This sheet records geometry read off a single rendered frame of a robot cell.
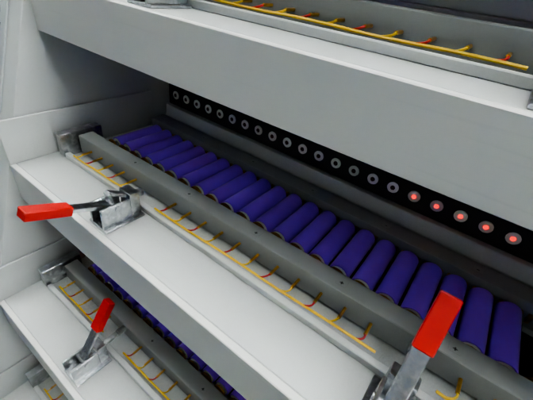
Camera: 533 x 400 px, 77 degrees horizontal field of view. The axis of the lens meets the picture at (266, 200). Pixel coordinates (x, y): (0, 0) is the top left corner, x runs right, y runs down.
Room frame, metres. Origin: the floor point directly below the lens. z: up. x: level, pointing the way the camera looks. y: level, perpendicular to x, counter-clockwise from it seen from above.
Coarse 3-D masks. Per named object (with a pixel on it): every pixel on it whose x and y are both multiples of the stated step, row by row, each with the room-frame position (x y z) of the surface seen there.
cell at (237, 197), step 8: (256, 184) 0.34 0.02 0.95; (264, 184) 0.35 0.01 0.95; (240, 192) 0.33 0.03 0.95; (248, 192) 0.33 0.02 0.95; (256, 192) 0.34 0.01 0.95; (264, 192) 0.35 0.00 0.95; (224, 200) 0.31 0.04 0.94; (232, 200) 0.31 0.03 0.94; (240, 200) 0.31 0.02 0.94; (248, 200) 0.32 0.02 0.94; (232, 208) 0.31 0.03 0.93; (240, 208) 0.31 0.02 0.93
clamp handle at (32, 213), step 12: (48, 204) 0.23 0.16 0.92; (60, 204) 0.24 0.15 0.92; (72, 204) 0.25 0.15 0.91; (84, 204) 0.25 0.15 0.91; (96, 204) 0.26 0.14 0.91; (108, 204) 0.27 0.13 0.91; (24, 216) 0.21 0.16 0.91; (36, 216) 0.22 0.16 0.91; (48, 216) 0.22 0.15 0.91; (60, 216) 0.23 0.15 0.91
